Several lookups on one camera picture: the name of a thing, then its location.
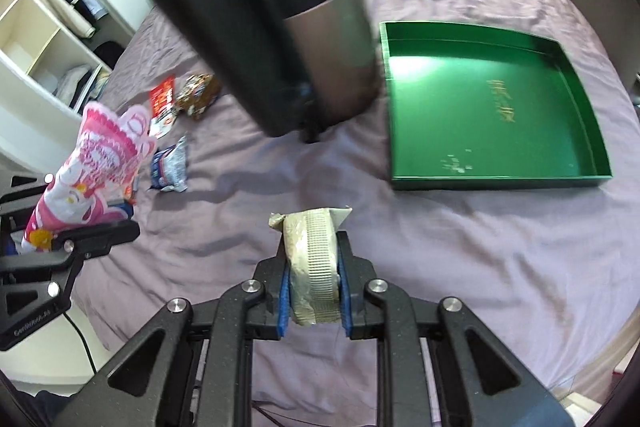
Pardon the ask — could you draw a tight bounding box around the beige snack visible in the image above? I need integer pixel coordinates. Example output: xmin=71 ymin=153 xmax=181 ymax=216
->
xmin=269 ymin=207 xmax=352 ymax=326

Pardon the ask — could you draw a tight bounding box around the blue white snack packet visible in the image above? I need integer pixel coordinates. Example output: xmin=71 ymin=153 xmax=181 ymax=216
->
xmin=150 ymin=135 xmax=188 ymax=193

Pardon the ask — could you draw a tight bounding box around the black silver electric kettle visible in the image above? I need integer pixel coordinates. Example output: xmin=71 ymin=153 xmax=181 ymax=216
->
xmin=153 ymin=0 xmax=381 ymax=142

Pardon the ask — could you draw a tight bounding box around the red white snack packet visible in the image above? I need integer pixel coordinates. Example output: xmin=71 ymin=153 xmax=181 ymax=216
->
xmin=150 ymin=76 xmax=176 ymax=139

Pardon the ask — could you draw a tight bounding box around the green tray box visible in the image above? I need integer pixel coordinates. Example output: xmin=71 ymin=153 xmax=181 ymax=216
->
xmin=380 ymin=22 xmax=612 ymax=191

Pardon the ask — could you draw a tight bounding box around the pink cartoon snack bag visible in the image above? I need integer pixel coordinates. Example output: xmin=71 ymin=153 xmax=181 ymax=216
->
xmin=22 ymin=102 xmax=156 ymax=253

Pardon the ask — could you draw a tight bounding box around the white shelf wardrobe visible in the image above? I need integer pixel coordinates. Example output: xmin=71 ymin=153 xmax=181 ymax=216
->
xmin=1 ymin=0 xmax=152 ymax=172

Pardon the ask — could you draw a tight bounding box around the brown gold snack packet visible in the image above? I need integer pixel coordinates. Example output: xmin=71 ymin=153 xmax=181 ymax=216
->
xmin=174 ymin=74 xmax=221 ymax=120

